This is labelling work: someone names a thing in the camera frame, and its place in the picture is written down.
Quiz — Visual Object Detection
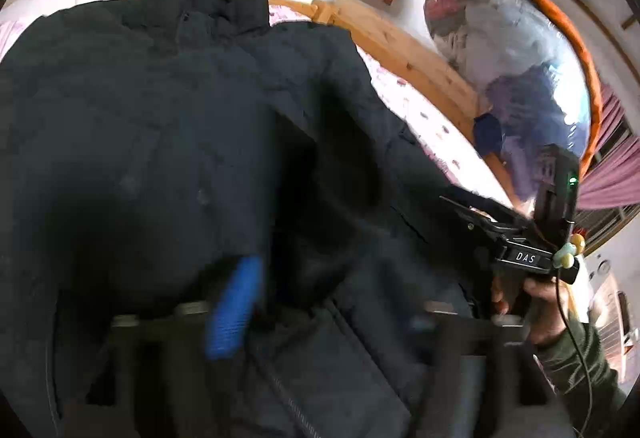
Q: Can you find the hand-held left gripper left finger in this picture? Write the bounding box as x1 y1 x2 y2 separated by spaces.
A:
64 255 264 438

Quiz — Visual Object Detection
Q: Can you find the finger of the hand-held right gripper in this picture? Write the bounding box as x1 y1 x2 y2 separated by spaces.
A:
439 195 533 246

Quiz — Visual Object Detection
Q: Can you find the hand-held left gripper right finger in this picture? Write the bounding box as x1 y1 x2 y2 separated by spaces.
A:
419 301 572 438

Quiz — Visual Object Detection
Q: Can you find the black padded jacket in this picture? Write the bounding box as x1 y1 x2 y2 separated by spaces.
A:
0 0 576 438

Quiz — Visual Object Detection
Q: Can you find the person's right forearm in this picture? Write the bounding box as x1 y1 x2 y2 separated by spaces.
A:
536 317 629 421

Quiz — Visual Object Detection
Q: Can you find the person's right hand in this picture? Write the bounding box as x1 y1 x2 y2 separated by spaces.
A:
490 274 572 347

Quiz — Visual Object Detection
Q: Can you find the yellow green charm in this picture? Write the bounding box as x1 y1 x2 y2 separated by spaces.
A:
552 232 587 270

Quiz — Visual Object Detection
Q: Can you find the window grille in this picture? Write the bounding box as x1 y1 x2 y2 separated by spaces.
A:
575 118 640 255

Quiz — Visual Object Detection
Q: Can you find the pink curtain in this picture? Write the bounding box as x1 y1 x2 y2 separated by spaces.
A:
575 82 640 215

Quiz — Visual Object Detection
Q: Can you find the clear orange-trimmed storage bag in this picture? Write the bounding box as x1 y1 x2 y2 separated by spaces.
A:
423 0 604 205

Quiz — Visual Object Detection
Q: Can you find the black cable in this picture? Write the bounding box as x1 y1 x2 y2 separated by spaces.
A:
552 267 597 438

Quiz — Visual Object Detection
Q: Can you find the wooden bed frame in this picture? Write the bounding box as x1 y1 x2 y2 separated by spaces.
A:
267 0 531 219

